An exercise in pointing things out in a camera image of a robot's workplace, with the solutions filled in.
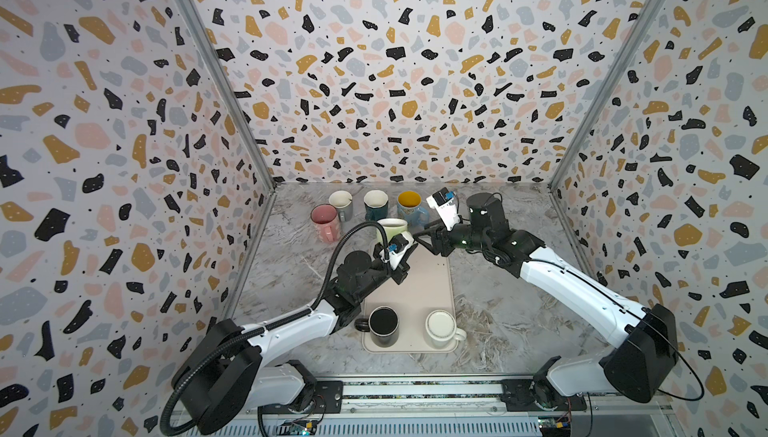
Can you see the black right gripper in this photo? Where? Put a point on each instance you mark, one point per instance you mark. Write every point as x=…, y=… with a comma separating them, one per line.
x=438, y=233

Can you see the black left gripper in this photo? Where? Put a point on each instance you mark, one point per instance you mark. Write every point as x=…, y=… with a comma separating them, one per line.
x=397, y=273

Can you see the blue butterfly mug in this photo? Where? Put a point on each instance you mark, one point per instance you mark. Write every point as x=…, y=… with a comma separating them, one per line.
x=411, y=208

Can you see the light green mug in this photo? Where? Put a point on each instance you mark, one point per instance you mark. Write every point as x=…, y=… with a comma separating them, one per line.
x=393, y=226

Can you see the dark green mug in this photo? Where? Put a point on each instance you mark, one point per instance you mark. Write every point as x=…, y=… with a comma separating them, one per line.
x=376, y=204

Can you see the grey mug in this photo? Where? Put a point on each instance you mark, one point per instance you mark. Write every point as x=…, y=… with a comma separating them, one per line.
x=342, y=201

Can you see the pink mug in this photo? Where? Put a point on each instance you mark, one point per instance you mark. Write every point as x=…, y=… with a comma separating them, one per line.
x=327, y=223

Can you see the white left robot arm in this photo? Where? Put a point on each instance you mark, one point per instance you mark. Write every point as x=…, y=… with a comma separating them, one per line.
x=235, y=367

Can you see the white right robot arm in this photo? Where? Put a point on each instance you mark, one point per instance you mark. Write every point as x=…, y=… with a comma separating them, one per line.
x=642, y=341

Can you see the black mug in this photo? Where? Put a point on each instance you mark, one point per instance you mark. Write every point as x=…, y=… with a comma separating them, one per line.
x=382, y=324

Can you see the white mug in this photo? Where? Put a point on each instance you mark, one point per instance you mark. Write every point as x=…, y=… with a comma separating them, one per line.
x=442, y=329

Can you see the cream plastic tray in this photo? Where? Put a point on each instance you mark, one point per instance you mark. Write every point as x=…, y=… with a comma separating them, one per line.
x=427, y=288

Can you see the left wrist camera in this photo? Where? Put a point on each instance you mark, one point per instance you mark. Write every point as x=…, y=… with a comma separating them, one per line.
x=396, y=251

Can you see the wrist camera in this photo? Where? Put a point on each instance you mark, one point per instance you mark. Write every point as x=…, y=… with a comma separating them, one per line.
x=445, y=203
x=396, y=251

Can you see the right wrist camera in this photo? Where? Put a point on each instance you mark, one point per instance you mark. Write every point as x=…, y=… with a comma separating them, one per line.
x=445, y=203

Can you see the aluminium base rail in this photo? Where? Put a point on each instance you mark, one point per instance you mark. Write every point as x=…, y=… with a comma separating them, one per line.
x=442, y=405

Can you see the metal right corner post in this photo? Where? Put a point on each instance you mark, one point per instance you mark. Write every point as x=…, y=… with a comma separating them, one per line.
x=622, y=61

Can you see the metal corner post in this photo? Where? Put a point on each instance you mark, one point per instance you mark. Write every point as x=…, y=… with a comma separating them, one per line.
x=188, y=11
x=622, y=61

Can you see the metal left corner post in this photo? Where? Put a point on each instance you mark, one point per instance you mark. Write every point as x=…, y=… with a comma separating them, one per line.
x=188, y=11

